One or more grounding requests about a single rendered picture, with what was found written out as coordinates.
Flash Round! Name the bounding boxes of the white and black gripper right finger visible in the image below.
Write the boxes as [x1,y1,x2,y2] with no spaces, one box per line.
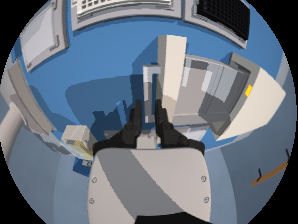
[155,99,205,156]

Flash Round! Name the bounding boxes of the blue bench mat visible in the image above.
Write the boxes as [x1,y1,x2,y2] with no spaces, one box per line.
[10,0,283,142]

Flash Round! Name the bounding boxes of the blue open-top box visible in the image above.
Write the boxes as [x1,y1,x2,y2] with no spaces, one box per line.
[72,157,93,177]

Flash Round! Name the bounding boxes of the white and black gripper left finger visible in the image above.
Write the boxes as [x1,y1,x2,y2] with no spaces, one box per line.
[92,100,142,158]

